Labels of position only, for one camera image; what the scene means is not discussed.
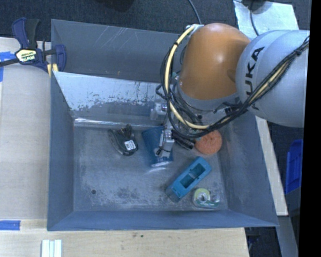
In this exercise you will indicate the grey metal bin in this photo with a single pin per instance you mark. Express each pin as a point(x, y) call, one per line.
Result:
point(114, 182)

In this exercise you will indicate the black cylinder on white bracket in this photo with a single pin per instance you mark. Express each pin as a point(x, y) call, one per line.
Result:
point(185, 142)

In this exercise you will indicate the teal rectangular box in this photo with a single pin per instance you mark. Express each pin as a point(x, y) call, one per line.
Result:
point(190, 178)

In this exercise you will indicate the green tape dispenser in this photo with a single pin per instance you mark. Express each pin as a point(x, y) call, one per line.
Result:
point(203, 198)

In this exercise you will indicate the blue plastic cup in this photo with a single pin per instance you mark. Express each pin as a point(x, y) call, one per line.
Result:
point(151, 143)

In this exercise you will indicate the orange round sponge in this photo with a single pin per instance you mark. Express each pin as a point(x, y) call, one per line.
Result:
point(209, 144)

